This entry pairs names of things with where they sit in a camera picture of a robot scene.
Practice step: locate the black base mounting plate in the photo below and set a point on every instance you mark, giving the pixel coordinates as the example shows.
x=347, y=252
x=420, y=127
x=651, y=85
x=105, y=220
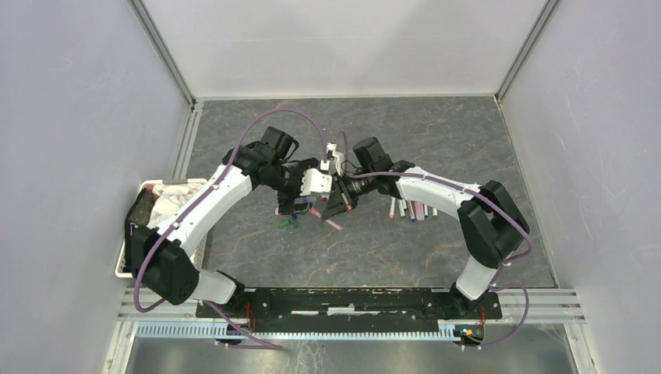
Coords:
x=358, y=310

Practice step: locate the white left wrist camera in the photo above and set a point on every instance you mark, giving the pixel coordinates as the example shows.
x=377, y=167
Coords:
x=315, y=181

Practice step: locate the pink white marker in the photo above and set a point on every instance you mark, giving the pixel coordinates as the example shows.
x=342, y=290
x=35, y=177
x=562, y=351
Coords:
x=329, y=222

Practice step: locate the orange marker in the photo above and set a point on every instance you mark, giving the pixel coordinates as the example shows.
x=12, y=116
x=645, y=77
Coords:
x=392, y=208

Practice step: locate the crumpled white cloth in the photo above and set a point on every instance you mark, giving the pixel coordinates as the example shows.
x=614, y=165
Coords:
x=169, y=198

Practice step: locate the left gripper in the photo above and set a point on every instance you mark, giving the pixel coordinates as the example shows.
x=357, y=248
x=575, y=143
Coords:
x=287, y=202

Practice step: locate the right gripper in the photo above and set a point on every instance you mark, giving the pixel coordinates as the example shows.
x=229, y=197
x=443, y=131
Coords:
x=337, y=202

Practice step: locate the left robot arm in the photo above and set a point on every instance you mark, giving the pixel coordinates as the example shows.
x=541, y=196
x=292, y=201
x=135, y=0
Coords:
x=160, y=256

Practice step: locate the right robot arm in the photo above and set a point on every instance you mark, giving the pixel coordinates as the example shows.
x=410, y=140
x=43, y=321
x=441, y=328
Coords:
x=491, y=223

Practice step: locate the black box in basket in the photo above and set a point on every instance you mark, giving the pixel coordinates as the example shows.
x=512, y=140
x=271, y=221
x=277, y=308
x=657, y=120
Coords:
x=140, y=211

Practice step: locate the white long nib marker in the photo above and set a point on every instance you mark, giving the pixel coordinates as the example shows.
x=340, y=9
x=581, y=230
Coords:
x=401, y=208

